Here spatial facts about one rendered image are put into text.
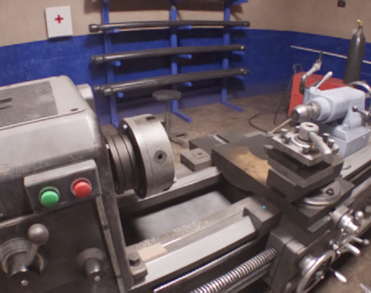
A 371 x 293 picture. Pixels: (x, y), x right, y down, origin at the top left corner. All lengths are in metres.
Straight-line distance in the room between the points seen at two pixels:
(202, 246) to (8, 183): 0.60
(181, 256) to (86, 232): 0.38
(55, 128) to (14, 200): 0.15
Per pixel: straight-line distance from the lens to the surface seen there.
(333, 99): 1.40
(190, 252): 0.85
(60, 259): 0.59
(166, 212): 1.15
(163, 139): 0.72
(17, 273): 0.51
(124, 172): 0.72
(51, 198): 0.45
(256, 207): 0.98
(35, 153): 0.47
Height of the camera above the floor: 1.49
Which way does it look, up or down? 27 degrees down
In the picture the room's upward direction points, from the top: straight up
